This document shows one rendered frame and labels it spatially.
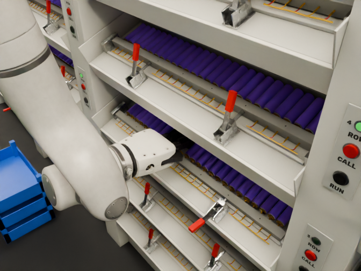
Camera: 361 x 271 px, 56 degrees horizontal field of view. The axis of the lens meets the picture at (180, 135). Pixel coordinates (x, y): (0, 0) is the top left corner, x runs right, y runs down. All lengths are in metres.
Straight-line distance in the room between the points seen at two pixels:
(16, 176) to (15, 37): 1.11
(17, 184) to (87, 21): 0.84
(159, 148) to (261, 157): 0.24
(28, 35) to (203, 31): 0.24
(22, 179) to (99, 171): 1.00
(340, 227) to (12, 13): 0.50
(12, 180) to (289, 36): 1.29
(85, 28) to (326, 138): 0.62
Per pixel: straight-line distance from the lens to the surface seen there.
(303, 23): 0.47
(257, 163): 0.56
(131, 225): 1.24
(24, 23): 0.50
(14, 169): 1.59
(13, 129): 2.16
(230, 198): 0.72
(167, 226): 0.97
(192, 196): 0.77
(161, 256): 1.16
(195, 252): 0.92
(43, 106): 0.53
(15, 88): 0.52
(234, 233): 0.71
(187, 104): 0.67
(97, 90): 0.95
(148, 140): 0.74
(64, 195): 0.63
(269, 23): 0.49
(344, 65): 0.41
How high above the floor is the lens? 1.13
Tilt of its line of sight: 37 degrees down
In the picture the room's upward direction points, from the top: straight up
